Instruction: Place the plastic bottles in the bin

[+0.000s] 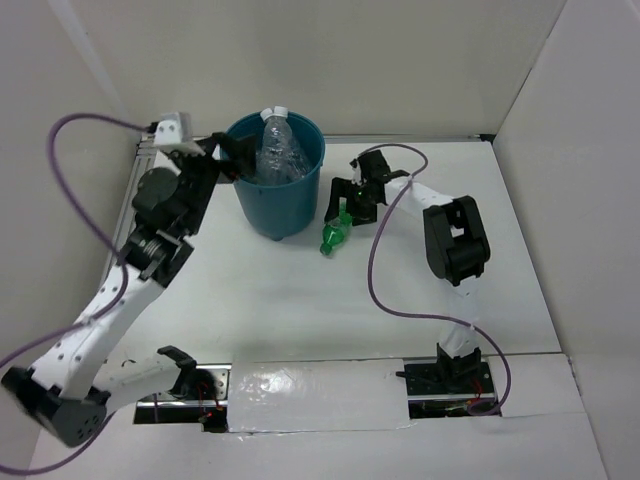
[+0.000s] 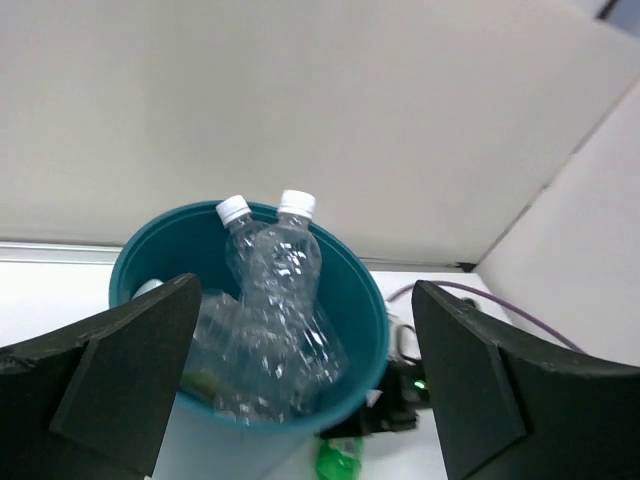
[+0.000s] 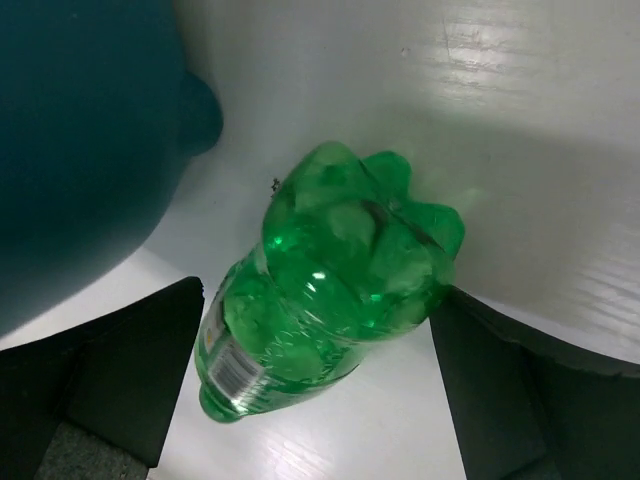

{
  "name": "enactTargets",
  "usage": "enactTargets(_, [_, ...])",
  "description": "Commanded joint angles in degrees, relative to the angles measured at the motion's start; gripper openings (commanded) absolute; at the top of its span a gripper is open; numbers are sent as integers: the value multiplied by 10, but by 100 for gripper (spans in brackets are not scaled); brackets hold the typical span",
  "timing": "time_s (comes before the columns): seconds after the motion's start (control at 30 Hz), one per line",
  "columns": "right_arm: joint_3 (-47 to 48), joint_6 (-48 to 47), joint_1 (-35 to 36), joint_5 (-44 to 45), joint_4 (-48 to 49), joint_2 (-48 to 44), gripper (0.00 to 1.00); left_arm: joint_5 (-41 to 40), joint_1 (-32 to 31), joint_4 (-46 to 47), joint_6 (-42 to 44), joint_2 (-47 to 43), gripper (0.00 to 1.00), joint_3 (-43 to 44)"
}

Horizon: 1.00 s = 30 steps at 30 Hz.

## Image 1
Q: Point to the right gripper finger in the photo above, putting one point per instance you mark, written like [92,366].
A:
[360,210]
[338,191]

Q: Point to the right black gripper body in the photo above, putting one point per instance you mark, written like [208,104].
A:
[361,192]

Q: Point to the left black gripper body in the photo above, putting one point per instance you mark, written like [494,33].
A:
[201,172]

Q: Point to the green plastic bottle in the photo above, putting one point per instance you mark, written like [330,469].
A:
[336,232]

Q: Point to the clear bottle white label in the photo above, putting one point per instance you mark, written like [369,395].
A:
[266,113]

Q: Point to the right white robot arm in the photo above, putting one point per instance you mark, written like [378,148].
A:
[456,245]

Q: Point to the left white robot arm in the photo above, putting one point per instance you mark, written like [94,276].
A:
[70,390]

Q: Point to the teal plastic bin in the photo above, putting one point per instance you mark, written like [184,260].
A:
[284,210]

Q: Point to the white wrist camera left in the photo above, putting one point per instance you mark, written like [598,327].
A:
[173,129]

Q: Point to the aluminium frame rail left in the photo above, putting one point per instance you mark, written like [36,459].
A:
[144,160]

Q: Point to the aluminium frame rail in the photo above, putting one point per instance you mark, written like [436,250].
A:
[400,138]
[144,160]

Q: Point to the aluminium frame rail back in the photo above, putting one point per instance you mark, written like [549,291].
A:
[400,138]

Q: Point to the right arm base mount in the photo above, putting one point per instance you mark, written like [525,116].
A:
[449,387]

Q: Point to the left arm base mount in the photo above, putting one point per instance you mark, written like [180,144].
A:
[198,396]

